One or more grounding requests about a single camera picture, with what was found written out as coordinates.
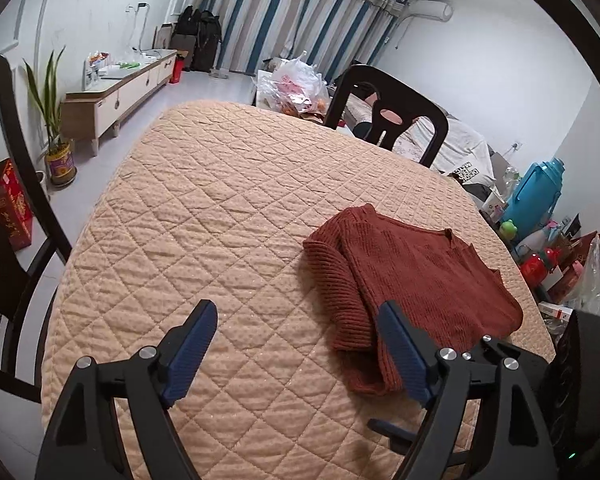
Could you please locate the white box with red stripe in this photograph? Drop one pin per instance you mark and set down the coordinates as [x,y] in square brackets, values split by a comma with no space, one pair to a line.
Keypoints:
[556,311]

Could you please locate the red fire extinguisher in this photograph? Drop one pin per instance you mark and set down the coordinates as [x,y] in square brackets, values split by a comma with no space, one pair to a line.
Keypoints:
[177,69]

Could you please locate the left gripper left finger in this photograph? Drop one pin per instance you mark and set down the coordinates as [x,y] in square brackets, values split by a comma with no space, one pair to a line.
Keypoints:
[83,438]

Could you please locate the green round toy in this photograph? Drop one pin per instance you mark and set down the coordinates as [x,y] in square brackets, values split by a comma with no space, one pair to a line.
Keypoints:
[507,230]

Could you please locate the white plastic bag with snacks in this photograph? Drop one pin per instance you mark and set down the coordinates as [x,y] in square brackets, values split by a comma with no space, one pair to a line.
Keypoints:
[293,88]

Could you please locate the black chair near left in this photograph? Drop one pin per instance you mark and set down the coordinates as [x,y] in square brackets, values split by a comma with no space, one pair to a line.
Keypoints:
[21,271]

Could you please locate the red gift box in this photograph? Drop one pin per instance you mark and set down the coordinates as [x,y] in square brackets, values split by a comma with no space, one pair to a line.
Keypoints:
[15,213]

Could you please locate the peach quilted table cover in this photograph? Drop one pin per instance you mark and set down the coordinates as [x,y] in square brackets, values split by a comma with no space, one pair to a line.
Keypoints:
[214,202]

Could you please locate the blue white striped curtain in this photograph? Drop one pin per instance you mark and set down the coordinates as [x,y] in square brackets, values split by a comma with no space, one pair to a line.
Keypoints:
[328,34]

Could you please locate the black backpack by curtain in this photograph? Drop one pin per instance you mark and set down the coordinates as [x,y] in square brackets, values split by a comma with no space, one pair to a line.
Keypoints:
[199,34]

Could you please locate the blue thermos jug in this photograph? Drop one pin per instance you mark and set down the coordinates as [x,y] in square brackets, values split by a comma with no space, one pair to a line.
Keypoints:
[535,197]

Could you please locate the white low tv cabinet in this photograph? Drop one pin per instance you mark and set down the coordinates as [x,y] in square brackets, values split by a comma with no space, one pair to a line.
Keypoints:
[87,115]

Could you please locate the white air conditioner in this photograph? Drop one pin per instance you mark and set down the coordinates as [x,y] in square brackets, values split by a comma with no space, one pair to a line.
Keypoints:
[430,10]

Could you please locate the black chair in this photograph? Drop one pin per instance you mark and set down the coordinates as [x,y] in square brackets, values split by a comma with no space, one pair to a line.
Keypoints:
[396,107]
[21,271]

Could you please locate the black chair far side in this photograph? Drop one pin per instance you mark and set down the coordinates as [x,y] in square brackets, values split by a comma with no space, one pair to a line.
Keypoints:
[396,107]

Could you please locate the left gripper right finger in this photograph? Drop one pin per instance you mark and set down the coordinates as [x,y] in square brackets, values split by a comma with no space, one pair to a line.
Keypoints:
[482,417]

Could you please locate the rust red knit sweater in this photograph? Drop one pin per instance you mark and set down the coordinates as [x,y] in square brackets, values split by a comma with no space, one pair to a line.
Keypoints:
[360,259]

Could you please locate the red bottle with green band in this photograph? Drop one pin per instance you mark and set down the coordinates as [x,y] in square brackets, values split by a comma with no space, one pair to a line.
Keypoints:
[538,265]

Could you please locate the green potted plant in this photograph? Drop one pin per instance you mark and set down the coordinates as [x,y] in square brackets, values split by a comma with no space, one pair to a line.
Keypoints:
[57,154]

